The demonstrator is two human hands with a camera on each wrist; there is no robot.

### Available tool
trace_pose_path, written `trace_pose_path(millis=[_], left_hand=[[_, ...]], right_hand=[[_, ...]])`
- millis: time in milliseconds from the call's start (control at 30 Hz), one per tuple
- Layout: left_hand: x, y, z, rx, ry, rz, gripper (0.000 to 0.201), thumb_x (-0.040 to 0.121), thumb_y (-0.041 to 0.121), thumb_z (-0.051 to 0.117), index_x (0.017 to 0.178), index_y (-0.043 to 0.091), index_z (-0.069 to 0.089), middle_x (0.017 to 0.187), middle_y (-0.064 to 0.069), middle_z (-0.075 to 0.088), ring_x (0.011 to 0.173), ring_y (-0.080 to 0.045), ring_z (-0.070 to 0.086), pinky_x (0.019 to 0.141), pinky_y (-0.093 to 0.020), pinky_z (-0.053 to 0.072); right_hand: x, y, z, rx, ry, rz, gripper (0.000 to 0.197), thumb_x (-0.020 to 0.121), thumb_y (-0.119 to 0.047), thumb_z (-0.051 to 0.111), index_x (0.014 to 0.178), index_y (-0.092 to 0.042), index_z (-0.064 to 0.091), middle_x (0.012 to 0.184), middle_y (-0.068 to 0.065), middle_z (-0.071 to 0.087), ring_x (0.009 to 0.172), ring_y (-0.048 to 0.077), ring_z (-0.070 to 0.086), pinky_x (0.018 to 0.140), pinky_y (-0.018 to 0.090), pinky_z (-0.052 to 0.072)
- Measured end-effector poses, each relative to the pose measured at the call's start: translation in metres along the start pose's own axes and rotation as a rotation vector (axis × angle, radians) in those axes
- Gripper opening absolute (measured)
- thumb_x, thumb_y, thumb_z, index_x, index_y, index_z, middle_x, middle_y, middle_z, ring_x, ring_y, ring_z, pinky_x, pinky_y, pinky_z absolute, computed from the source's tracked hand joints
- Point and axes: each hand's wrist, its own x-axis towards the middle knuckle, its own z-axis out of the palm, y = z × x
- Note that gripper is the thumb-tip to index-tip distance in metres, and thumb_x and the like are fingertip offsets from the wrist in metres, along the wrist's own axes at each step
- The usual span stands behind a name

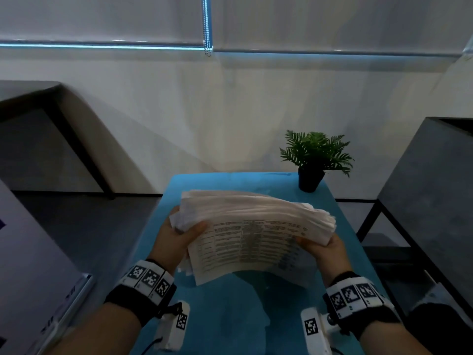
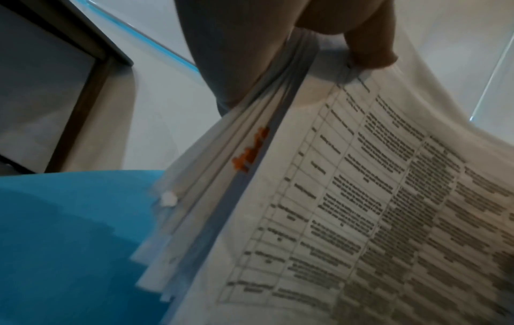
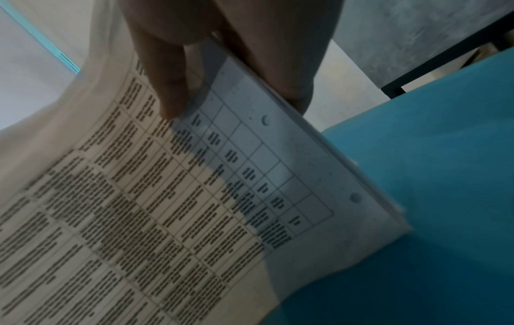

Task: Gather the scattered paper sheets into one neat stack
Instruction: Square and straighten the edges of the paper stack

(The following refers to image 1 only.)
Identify black left camera cable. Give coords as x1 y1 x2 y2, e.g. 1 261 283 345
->
141 336 164 355

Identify black left wristband marker tags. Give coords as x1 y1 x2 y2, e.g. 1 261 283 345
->
104 259 182 327

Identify person's black trouser leg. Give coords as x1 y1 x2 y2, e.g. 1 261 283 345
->
406 303 473 355

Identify person's left hand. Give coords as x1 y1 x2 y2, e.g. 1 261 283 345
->
147 207 208 276

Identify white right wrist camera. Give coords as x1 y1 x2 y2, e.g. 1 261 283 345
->
300 307 341 355

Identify dark grey black-framed desk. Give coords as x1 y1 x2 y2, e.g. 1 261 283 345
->
0 80 115 199

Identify black wristband marker tags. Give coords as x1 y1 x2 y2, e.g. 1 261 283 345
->
104 259 182 327
323 271 402 341

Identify white bead blind chain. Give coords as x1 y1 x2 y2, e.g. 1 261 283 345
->
201 0 214 57

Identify stack of collected papers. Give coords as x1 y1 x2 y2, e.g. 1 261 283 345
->
169 189 337 289

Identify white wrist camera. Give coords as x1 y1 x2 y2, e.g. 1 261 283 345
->
153 300 191 352
300 307 341 355

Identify person's right hand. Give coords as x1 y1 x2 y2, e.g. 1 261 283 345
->
295 232 354 287

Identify person's right forearm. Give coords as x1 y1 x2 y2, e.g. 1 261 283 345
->
360 321 431 355

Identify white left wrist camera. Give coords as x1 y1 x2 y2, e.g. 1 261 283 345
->
153 300 191 352

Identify green potted fern plant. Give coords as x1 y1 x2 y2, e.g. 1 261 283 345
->
279 130 354 193

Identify black right wristband marker tags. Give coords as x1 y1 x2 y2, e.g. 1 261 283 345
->
323 271 402 341

